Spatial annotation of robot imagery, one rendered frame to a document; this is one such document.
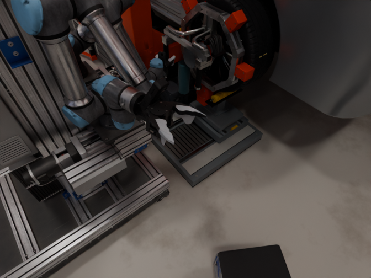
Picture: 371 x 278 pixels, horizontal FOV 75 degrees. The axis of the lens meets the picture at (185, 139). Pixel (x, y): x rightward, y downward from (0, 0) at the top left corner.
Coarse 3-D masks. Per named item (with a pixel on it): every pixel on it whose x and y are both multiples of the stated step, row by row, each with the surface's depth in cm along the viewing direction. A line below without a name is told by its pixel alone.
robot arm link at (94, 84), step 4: (96, 80) 109; (92, 84) 107; (96, 84) 107; (92, 88) 106; (96, 88) 105; (92, 92) 105; (96, 92) 105; (96, 96) 104; (100, 96) 105; (100, 100) 105; (104, 100) 106; (104, 104) 107; (104, 108) 107; (108, 108) 110; (104, 112) 109; (108, 112) 114
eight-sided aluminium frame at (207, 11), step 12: (192, 12) 156; (204, 12) 148; (216, 12) 141; (228, 36) 142; (240, 48) 143; (240, 60) 149; (192, 72) 188; (204, 84) 183; (216, 84) 171; (228, 84) 161
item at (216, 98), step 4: (220, 92) 186; (224, 92) 186; (228, 92) 188; (232, 92) 191; (212, 96) 184; (216, 96) 183; (220, 96) 184; (224, 96) 186; (212, 100) 183; (216, 100) 183
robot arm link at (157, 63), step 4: (152, 60) 136; (156, 60) 136; (160, 60) 136; (152, 64) 133; (156, 64) 133; (160, 64) 134; (152, 68) 134; (156, 68) 135; (160, 68) 136; (156, 72) 134; (160, 72) 136; (156, 76) 134; (160, 76) 139
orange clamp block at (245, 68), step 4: (240, 64) 149; (244, 64) 149; (236, 68) 149; (240, 68) 146; (244, 68) 146; (248, 68) 146; (252, 68) 146; (236, 72) 150; (240, 72) 148; (244, 72) 145; (248, 72) 145; (252, 72) 148; (236, 76) 152; (240, 76) 149; (244, 76) 147; (248, 76) 148; (244, 80) 148
